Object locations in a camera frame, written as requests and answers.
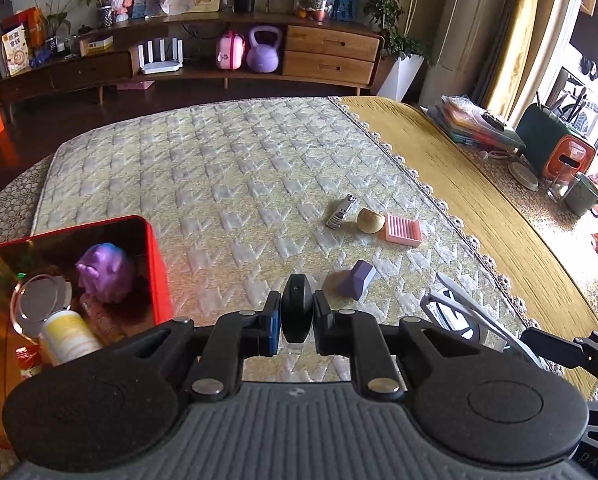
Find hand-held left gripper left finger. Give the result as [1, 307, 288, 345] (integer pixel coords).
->
[134, 291, 282, 401]

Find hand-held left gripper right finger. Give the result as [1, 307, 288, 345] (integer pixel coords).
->
[313, 291, 460, 396]

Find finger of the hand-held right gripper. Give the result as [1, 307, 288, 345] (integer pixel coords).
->
[522, 327, 598, 401]

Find black capped small bottle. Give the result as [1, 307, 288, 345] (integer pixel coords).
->
[281, 273, 313, 344]

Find white sunglasses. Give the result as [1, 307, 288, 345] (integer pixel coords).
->
[419, 272, 542, 367]

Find red metal box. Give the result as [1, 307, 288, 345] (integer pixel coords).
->
[0, 215, 174, 448]

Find purple toy figure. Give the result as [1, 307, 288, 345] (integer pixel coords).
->
[75, 243, 136, 304]

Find purple wedge block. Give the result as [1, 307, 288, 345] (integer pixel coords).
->
[336, 259, 378, 300]

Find beige round shell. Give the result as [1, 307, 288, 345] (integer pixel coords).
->
[356, 208, 386, 235]

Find yellow tablecloth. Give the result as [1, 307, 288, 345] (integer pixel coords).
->
[336, 96, 598, 403]

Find silver nail clipper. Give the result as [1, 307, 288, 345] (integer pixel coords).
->
[326, 193, 360, 230]

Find pink ridged block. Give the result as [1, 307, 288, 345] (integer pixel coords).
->
[383, 212, 424, 249]

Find quilted mat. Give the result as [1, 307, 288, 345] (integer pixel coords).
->
[29, 96, 565, 386]

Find green mug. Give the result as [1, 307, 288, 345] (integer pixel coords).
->
[564, 173, 598, 219]

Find clear drinking glass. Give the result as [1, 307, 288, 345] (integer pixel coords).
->
[547, 172, 580, 205]

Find white round lid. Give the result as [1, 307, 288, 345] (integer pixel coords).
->
[508, 160, 540, 192]

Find pale yellow bottle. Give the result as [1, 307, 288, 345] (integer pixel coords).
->
[41, 310, 103, 363]

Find green orange pen holder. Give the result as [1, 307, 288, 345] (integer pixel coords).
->
[514, 103, 596, 182]

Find white planter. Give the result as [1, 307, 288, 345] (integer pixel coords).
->
[376, 54, 425, 104]

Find wooden media cabinet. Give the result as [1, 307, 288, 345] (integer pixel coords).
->
[0, 10, 385, 111]

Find purple kettlebell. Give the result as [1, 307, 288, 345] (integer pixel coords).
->
[246, 25, 284, 74]

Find pink toy case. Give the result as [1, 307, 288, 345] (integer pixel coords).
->
[215, 30, 248, 71]

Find white router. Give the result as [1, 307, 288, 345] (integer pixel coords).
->
[137, 39, 185, 75]

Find yellow curtain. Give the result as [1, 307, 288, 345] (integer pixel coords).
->
[482, 0, 547, 117]

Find green potted tree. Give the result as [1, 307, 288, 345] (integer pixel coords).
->
[355, 0, 432, 63]

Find clear bag of fruit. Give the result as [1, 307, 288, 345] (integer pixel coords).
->
[289, 0, 330, 22]

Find small yellow carton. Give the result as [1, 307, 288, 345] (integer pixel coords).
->
[79, 36, 114, 57]

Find cereal box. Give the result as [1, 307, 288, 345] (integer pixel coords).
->
[1, 25, 32, 77]

